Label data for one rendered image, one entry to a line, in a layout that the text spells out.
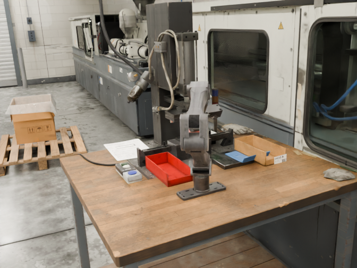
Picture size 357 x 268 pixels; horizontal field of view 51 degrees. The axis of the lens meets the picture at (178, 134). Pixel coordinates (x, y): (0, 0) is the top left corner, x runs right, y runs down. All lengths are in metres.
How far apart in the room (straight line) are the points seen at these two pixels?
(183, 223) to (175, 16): 0.98
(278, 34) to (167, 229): 1.35
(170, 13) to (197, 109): 0.69
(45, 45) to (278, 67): 9.10
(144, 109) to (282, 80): 3.04
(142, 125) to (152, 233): 3.83
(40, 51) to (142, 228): 9.75
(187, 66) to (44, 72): 9.28
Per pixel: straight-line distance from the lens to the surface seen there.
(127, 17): 6.21
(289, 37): 2.17
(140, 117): 5.02
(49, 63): 10.92
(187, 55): 1.79
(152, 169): 1.72
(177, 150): 1.84
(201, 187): 1.51
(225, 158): 1.83
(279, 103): 2.27
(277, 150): 1.89
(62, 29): 10.91
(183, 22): 1.86
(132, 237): 1.28
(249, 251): 2.40
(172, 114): 1.79
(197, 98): 1.32
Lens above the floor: 1.58
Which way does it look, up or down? 17 degrees down
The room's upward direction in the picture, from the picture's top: 2 degrees counter-clockwise
